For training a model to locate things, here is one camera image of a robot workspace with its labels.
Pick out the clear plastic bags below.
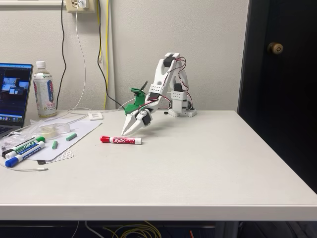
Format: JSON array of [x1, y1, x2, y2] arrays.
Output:
[[0, 119, 50, 153]]

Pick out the green camera mount with camera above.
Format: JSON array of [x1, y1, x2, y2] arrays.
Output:
[[123, 80, 149, 117]]

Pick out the white paper sheet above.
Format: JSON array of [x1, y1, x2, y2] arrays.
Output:
[[24, 116, 104, 162]]

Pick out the dark door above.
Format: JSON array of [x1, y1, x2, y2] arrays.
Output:
[[237, 0, 317, 194]]

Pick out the beige wall outlet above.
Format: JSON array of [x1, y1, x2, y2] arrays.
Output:
[[65, 0, 96, 13]]

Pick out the grey table leg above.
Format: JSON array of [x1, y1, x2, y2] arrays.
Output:
[[214, 221, 240, 238]]

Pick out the green Expo marker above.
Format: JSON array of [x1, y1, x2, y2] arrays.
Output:
[[9, 135, 46, 154]]

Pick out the white charger cable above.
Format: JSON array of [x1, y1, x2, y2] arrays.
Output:
[[60, 4, 100, 122]]

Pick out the clear tea bottle white cap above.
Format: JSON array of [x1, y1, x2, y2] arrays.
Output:
[[33, 60, 58, 118]]

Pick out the white USB cable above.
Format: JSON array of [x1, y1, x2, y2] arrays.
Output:
[[101, 107, 126, 114]]

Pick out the black camera cable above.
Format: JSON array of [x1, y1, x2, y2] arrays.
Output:
[[97, 0, 127, 110]]

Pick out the small white box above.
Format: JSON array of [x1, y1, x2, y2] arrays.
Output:
[[88, 111, 104, 121]]

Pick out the brass door knob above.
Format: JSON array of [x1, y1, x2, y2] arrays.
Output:
[[266, 42, 284, 56]]

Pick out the grey cable under table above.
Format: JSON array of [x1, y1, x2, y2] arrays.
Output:
[[85, 220, 103, 238]]

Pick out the white cable with connector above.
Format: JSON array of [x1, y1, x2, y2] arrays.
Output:
[[0, 162, 49, 172]]

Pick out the blue marker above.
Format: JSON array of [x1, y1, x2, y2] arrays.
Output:
[[4, 141, 47, 168]]

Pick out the red Expo marker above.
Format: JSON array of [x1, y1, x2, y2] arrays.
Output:
[[100, 135, 143, 145]]

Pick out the yellow cable coil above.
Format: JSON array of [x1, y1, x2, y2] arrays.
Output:
[[103, 220, 162, 238]]

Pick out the silver laptop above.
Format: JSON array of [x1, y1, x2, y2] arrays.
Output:
[[0, 62, 34, 138]]

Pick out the black power cable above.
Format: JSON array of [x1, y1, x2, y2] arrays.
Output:
[[55, 0, 67, 111]]

